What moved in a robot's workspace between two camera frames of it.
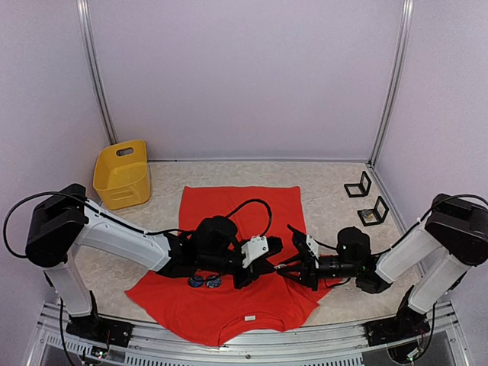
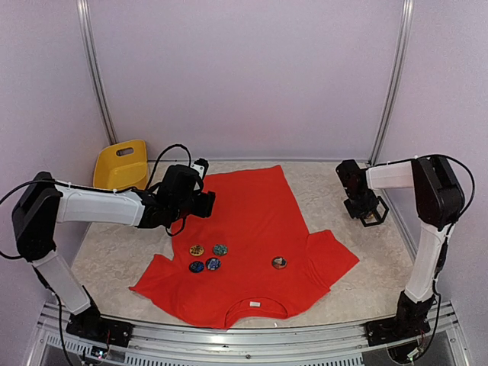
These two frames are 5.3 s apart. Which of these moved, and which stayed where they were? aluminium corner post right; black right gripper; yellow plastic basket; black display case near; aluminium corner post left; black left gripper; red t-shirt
Moved: black left gripper; black right gripper; red t-shirt
Stayed: aluminium corner post right; aluminium corner post left; black display case near; yellow plastic basket
